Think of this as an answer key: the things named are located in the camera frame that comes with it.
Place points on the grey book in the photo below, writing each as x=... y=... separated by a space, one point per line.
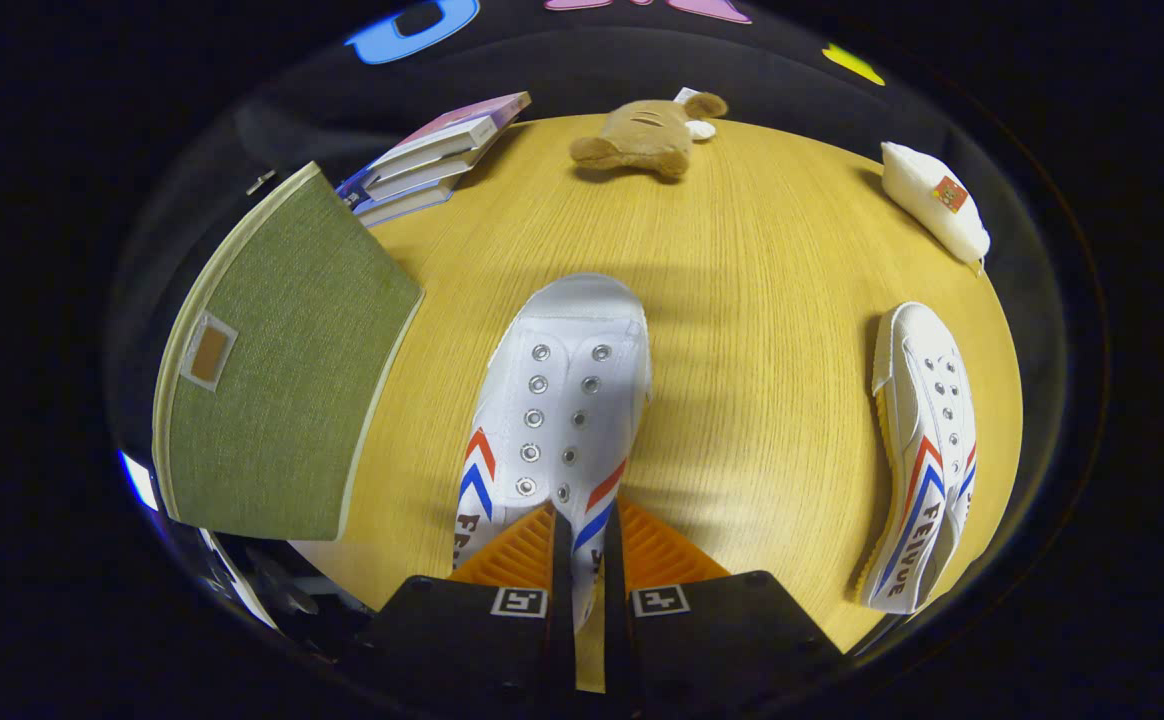
x=412 y=180

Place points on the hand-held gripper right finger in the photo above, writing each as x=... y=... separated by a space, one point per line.
x=615 y=640

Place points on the pink cover book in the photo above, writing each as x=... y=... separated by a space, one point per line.
x=442 y=140

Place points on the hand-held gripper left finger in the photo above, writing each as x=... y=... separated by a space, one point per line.
x=562 y=640

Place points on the green fabric storage box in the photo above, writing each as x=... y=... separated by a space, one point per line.
x=282 y=380

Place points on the white striped canvas shoe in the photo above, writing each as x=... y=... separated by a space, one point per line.
x=562 y=400
x=927 y=400

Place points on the lavender blue book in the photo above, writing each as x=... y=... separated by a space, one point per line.
x=402 y=207

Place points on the brown plush toy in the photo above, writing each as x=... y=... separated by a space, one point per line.
x=642 y=140

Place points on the white plush toy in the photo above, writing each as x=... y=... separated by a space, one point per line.
x=927 y=200

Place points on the silver clip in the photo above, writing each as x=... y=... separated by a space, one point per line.
x=260 y=182

